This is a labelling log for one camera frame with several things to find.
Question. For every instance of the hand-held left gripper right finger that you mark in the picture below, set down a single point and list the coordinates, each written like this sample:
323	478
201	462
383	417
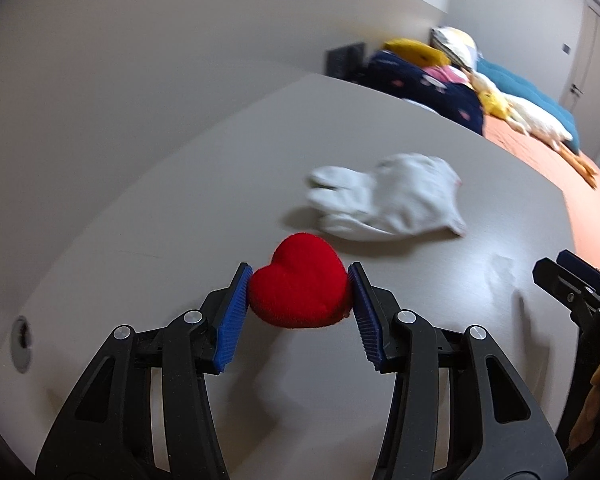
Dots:
365	320

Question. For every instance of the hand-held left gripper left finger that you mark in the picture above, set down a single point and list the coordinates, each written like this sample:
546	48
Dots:
232	320

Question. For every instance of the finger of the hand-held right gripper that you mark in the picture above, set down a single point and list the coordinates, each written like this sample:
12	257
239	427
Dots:
580	266
560	285

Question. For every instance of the red heart plush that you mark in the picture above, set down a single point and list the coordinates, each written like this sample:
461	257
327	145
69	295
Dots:
300	285

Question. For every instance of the bed with orange sheet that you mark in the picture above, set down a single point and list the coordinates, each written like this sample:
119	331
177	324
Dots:
595	220

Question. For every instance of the white sock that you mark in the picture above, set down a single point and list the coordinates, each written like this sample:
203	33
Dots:
405	200

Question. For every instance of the white goose plush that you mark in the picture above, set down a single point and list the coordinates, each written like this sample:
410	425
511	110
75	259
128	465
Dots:
540	122

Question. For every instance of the yellow duck plush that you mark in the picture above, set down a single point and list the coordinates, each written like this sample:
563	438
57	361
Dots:
492	100

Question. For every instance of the grey door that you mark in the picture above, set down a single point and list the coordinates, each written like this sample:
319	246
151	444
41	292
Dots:
580	50

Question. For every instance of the navy patterned blanket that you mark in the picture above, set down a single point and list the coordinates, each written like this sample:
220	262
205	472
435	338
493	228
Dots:
430	97

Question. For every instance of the pink patterned blanket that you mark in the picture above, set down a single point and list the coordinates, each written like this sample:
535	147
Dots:
445	75

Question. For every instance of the patterned pillow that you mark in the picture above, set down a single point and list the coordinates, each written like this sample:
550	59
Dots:
457	45

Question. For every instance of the yellow plush cushion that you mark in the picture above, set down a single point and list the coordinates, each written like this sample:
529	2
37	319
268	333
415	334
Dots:
412	51

